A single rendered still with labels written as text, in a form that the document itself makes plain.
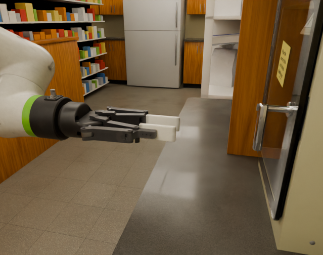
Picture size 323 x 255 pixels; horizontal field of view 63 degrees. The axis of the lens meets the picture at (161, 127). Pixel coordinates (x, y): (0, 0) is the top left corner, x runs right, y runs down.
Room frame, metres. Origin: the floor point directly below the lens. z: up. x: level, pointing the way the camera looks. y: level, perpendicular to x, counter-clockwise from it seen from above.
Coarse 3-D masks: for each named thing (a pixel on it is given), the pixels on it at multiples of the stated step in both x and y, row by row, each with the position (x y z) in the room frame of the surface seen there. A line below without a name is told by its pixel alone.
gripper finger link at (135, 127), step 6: (90, 114) 0.50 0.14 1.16; (96, 114) 0.50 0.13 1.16; (102, 120) 0.48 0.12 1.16; (108, 120) 0.48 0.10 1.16; (108, 126) 0.47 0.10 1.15; (114, 126) 0.47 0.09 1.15; (120, 126) 0.46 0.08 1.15; (126, 126) 0.45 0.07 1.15; (132, 126) 0.45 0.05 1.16; (138, 126) 0.45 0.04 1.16; (138, 138) 0.45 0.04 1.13
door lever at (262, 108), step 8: (264, 104) 0.43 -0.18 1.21; (288, 104) 0.42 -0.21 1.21; (264, 112) 0.42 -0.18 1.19; (288, 112) 0.41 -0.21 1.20; (256, 120) 0.43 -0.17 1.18; (264, 120) 0.42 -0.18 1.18; (256, 128) 0.43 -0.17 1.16; (264, 128) 0.42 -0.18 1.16; (256, 136) 0.43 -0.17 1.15; (256, 144) 0.42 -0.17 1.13
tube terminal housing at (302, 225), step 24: (312, 96) 0.37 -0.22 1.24; (312, 120) 0.37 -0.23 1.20; (312, 144) 0.36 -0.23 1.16; (312, 168) 0.36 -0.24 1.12; (264, 192) 0.54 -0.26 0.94; (288, 192) 0.37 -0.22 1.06; (312, 192) 0.36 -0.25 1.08; (288, 216) 0.37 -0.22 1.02; (312, 216) 0.36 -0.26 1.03; (288, 240) 0.36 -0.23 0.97; (312, 240) 0.35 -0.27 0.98
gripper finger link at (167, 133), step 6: (144, 126) 0.46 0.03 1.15; (150, 126) 0.45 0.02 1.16; (156, 126) 0.45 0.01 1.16; (162, 126) 0.45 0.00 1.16; (168, 126) 0.45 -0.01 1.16; (174, 126) 0.45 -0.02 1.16; (156, 132) 0.45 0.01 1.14; (162, 132) 0.45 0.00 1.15; (168, 132) 0.45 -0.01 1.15; (174, 132) 0.44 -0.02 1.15; (144, 138) 0.46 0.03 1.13; (156, 138) 0.45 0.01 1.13; (162, 138) 0.45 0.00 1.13; (168, 138) 0.45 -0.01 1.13; (174, 138) 0.44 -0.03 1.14
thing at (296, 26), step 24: (288, 0) 0.58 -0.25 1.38; (312, 0) 0.41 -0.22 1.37; (288, 24) 0.54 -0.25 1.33; (312, 24) 0.39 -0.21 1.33; (312, 48) 0.38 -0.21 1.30; (288, 72) 0.47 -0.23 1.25; (288, 96) 0.44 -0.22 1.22; (288, 120) 0.41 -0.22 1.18; (264, 144) 0.58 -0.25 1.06; (288, 144) 0.39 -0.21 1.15; (264, 168) 0.53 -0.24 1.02; (288, 168) 0.38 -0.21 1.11
